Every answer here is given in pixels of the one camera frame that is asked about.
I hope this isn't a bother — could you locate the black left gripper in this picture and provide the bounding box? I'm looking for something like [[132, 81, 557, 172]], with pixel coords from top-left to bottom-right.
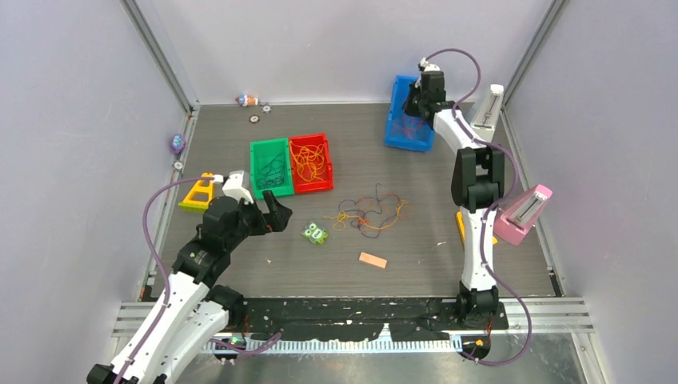
[[225, 190, 290, 250]]

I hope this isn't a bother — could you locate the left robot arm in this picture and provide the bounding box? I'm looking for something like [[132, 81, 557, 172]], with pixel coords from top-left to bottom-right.
[[86, 190, 293, 383]]

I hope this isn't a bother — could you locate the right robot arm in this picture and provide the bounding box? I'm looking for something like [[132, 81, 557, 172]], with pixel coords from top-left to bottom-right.
[[403, 66, 505, 329]]

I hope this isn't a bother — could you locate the green frog toy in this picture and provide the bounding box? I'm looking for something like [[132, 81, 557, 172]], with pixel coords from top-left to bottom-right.
[[301, 222, 329, 245]]

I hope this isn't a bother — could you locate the blue plastic bin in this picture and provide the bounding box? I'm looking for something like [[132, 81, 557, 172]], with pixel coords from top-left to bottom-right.
[[384, 75, 436, 152]]

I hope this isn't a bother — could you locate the green plastic bin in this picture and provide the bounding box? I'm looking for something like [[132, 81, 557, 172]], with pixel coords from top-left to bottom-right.
[[250, 138, 295, 199]]

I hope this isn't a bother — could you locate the red plastic bin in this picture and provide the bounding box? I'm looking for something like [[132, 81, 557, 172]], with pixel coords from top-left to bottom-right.
[[288, 133, 334, 194]]

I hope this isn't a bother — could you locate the white metronome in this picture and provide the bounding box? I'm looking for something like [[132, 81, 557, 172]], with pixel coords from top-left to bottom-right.
[[469, 84, 505, 142]]

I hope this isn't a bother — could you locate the yellow triangle toy left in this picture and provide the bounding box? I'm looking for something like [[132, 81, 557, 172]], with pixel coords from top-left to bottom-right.
[[178, 173, 214, 213]]

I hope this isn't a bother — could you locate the yellow triangle toy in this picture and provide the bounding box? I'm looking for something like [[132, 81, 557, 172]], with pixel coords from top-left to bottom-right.
[[178, 173, 214, 213], [456, 207, 498, 250]]

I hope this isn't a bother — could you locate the wooden block front centre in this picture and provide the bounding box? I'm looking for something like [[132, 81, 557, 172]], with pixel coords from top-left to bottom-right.
[[358, 252, 388, 269]]

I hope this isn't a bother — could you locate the small clown figurine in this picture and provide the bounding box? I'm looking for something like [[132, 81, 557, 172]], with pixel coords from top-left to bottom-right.
[[234, 94, 260, 107]]

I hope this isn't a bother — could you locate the purple round toy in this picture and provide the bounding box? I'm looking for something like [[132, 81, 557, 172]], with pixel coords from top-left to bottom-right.
[[169, 134, 186, 154]]

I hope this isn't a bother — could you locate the yellow triangle toy right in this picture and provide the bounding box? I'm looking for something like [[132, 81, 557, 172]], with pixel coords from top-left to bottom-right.
[[456, 207, 498, 250]]

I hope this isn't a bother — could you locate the pink metronome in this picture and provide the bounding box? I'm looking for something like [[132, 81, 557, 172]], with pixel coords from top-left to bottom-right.
[[494, 184, 552, 246]]

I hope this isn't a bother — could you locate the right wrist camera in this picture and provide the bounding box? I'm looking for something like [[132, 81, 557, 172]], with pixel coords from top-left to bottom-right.
[[417, 58, 441, 74]]

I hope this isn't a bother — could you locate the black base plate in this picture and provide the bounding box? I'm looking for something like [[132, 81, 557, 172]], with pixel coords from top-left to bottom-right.
[[224, 298, 509, 342]]

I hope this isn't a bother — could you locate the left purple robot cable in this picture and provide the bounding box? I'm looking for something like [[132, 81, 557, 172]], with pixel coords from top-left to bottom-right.
[[112, 176, 287, 384]]

